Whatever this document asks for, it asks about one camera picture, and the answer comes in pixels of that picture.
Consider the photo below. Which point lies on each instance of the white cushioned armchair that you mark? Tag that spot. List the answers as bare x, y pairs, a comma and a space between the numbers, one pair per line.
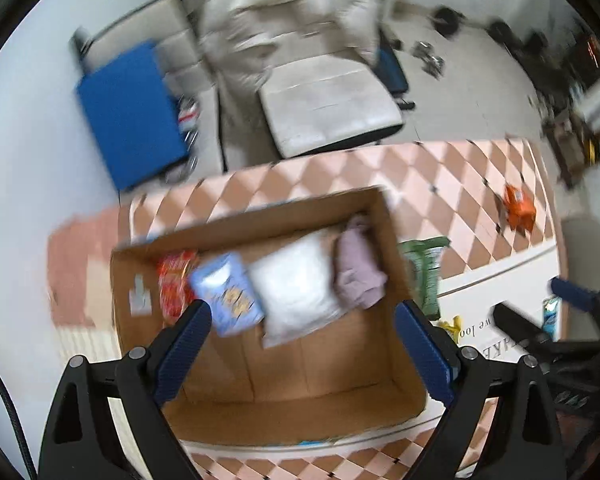
325, 105

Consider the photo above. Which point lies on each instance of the brown cardboard box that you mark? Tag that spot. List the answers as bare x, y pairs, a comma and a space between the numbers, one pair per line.
320, 375

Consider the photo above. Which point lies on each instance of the pink checkered tablecloth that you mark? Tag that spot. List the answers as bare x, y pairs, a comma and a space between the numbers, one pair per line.
430, 180

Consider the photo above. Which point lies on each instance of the light blue packet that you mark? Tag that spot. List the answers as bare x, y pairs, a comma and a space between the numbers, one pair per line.
551, 315

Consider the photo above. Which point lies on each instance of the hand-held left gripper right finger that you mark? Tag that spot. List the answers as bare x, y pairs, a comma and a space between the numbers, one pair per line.
425, 350

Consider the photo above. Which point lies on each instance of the green packet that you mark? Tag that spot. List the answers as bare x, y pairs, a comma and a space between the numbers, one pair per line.
425, 270

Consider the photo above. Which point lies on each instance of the orange snack packet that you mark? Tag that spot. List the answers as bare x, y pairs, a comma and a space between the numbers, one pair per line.
519, 207

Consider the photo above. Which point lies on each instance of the white puffer jacket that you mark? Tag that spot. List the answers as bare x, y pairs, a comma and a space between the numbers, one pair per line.
280, 15

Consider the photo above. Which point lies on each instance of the white plastic packet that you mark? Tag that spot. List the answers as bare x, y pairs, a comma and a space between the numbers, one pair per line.
295, 285

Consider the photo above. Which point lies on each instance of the black dumbbell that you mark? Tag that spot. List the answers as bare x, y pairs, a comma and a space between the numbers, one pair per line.
501, 31
447, 20

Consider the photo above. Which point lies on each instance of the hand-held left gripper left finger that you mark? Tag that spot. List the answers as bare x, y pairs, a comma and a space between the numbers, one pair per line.
185, 345

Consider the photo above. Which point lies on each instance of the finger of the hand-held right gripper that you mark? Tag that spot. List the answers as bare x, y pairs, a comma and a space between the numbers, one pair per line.
572, 291
517, 322

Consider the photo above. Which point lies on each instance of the mauve folded cloth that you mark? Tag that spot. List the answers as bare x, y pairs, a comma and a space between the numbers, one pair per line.
357, 270

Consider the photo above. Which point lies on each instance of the blue snack packet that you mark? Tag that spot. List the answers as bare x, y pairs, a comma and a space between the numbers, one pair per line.
225, 285

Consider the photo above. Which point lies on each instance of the red snack packet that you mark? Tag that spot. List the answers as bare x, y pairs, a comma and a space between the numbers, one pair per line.
172, 285

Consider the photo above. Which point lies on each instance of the blue chair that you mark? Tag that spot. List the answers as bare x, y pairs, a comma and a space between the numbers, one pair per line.
130, 110

